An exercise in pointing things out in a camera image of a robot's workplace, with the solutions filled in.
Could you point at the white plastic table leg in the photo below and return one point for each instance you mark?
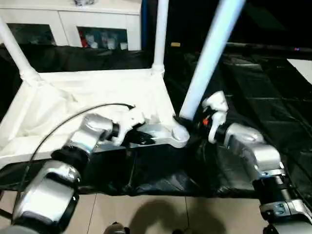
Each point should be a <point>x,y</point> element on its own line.
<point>161,31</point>
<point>14,48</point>
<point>209,53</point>

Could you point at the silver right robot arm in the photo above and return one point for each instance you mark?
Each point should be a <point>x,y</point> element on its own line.
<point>256,151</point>

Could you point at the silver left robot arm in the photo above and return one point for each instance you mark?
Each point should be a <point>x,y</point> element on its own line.
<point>90,131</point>

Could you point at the black work mat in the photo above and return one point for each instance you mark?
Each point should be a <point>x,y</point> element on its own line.
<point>170,175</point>

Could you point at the small tan label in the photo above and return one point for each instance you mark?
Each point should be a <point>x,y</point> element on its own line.
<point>175,44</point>

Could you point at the small white jar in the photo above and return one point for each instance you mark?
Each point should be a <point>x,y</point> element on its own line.
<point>123,45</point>
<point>93,45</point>

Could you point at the dark left robot foot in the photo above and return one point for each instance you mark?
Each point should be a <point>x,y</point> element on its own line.
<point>117,228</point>

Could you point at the small red bottle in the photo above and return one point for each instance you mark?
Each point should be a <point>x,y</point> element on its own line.
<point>85,42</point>

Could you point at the blue vertical panel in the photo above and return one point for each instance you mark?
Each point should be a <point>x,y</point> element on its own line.
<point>144,24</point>

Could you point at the white flat board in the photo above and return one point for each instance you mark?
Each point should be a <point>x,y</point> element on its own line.
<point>303,69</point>

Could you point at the white glass-door cabinet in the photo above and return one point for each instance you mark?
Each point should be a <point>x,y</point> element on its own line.
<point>68,17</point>

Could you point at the grey glossy object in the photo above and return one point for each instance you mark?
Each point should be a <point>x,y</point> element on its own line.
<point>84,2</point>

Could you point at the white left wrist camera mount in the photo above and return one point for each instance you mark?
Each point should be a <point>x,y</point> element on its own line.
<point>126,119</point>

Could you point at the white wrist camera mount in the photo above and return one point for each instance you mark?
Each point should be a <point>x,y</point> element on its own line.
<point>126,119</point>
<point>217,102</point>

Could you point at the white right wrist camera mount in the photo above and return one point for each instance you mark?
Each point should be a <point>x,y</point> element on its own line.
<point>217,102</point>

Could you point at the black metal rail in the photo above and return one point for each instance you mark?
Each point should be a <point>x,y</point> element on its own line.
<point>268,47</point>

